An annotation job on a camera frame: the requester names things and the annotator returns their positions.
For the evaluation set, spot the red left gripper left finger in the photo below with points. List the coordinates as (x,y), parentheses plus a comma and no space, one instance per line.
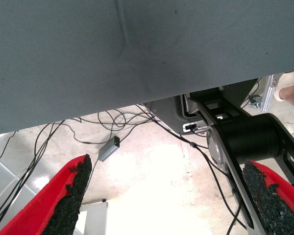
(46,205)

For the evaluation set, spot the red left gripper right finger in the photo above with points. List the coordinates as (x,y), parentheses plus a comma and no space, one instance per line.
(276,205)

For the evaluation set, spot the white box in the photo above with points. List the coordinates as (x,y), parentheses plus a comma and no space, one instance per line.
(95,218)

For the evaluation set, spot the small grey adapter box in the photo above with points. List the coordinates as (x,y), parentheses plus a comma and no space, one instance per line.
(107,150)

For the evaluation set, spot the small caster wheel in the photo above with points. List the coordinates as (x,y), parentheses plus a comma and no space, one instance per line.
(255,102)

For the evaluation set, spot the aluminium profile bar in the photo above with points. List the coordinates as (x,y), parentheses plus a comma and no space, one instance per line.
(268,95)

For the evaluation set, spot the white connector module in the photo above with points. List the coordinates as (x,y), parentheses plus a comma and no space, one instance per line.
(198,124)

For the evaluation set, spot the grey side panel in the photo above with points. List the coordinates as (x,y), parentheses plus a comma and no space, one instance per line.
(166,112)

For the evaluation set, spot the dark grey table cloth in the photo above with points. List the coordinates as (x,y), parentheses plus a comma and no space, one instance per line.
(112,49)

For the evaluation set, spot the black metal frame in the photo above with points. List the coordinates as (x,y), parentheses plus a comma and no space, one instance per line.
(247,137)

